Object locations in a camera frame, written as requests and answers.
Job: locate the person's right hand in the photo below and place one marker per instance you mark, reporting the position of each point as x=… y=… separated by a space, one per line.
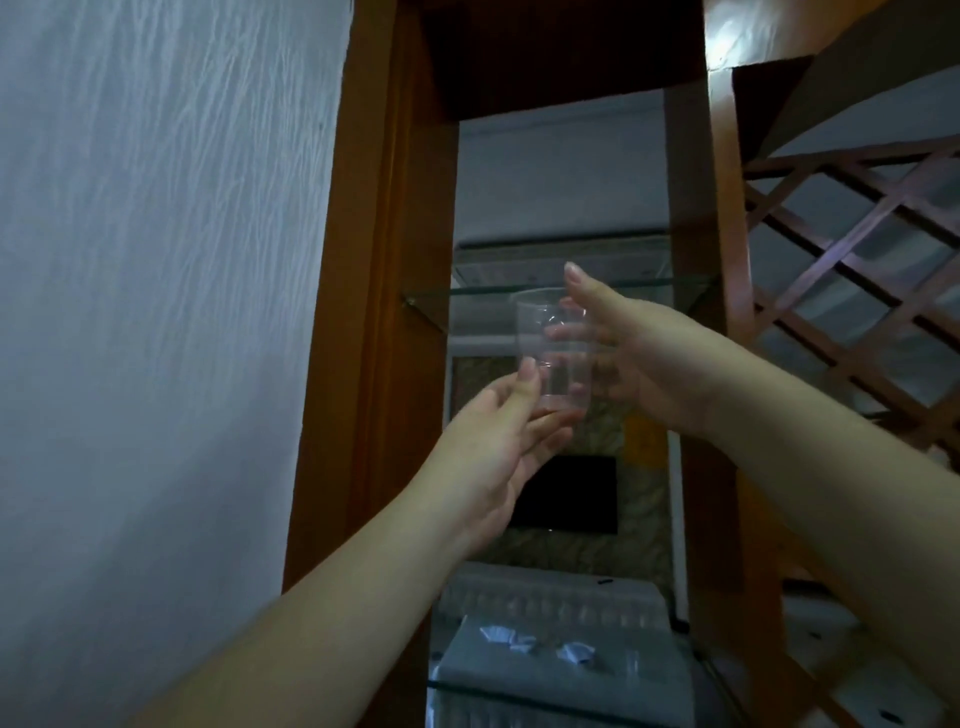
x=660 y=360

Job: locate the person's left hand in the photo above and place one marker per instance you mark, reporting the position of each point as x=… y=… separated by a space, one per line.
x=480 y=457

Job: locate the person's left middle finger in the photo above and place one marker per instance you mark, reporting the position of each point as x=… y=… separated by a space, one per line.
x=544 y=454

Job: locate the person's left thumb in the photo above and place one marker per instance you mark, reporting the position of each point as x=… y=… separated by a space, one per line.
x=519 y=390

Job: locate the person's right thumb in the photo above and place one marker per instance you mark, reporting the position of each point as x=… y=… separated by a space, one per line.
x=596 y=294

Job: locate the clear plastic cup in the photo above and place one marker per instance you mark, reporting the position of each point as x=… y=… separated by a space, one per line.
x=541 y=352

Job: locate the person's right forearm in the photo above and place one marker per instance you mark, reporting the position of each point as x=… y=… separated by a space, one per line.
x=840 y=480

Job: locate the person's left forearm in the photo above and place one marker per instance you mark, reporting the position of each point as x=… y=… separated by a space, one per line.
x=322 y=630

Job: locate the black television screen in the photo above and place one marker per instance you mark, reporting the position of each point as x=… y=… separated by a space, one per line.
x=577 y=495

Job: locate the glass shelf board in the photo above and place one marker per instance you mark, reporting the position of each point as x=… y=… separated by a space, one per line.
x=480 y=289
x=570 y=682

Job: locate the white sofa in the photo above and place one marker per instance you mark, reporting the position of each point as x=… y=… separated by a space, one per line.
x=547 y=596

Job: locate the white crumpled paper piece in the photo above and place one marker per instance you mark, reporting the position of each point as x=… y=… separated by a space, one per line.
x=576 y=652
x=506 y=637

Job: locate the brown wooden lattice panel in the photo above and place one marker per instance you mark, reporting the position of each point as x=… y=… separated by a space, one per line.
x=847 y=262

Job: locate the brown wooden shelf frame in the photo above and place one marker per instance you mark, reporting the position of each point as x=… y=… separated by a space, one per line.
x=375 y=300

